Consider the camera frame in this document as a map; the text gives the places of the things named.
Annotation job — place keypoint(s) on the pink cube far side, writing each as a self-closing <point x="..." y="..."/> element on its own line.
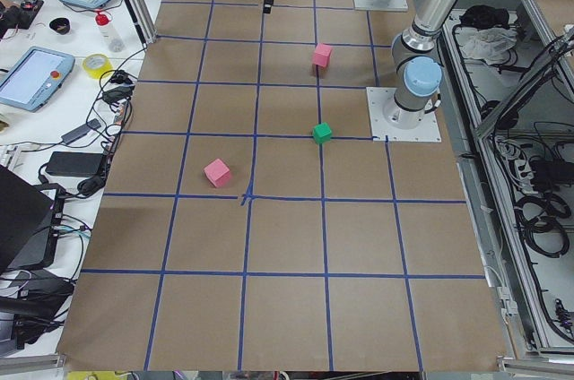
<point x="321" y="55"/>

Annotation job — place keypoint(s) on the pink cube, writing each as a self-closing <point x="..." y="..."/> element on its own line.
<point x="321" y="55"/>
<point x="218" y="173"/>

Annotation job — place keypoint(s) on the green cube near base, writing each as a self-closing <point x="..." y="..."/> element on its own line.
<point x="322" y="133"/>

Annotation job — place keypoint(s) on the squeeze bottle red cap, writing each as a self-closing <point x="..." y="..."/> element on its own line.
<point x="109" y="33"/>

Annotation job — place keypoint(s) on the yellow tape roll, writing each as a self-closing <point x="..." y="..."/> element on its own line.
<point x="97" y="65"/>

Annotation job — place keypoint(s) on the pink cube near centre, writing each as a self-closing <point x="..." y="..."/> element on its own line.
<point x="218" y="173"/>

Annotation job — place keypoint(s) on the black bowl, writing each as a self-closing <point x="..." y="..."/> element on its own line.
<point x="60" y="25"/>

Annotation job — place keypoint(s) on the white crumpled cloth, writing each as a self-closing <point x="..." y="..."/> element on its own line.
<point x="491" y="46"/>

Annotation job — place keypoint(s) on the teach pendant near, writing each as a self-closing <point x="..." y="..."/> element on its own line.
<point x="35" y="78"/>

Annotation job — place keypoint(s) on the black power adapter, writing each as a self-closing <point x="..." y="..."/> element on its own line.
<point x="74" y="164"/>

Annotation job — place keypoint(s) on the black laptop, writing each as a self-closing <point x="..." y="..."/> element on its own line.
<point x="30" y="215"/>

